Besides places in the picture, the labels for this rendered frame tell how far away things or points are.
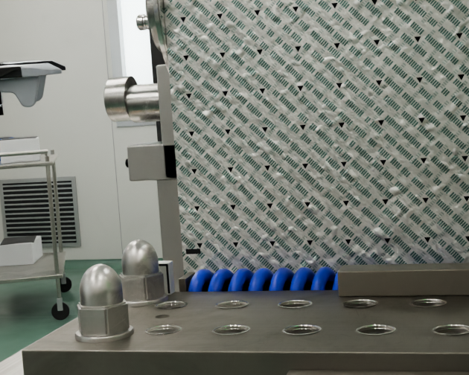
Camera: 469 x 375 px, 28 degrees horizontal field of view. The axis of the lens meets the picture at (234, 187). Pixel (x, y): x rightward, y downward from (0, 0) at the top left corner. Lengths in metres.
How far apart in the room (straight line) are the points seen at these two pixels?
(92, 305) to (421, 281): 0.22
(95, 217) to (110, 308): 6.32
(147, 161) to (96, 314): 0.27
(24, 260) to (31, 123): 1.58
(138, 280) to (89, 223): 6.26
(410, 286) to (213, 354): 0.17
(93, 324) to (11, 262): 5.19
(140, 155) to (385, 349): 0.37
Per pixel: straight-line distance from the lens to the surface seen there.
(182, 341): 0.57
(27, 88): 1.35
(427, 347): 0.53
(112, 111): 0.84
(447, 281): 0.65
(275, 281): 0.69
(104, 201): 6.85
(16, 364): 1.06
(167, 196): 0.83
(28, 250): 5.73
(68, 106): 6.91
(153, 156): 0.82
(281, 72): 0.71
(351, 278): 0.65
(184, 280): 0.71
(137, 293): 0.67
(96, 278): 0.58
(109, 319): 0.58
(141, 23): 0.82
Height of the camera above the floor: 1.17
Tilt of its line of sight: 6 degrees down
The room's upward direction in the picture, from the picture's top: 4 degrees counter-clockwise
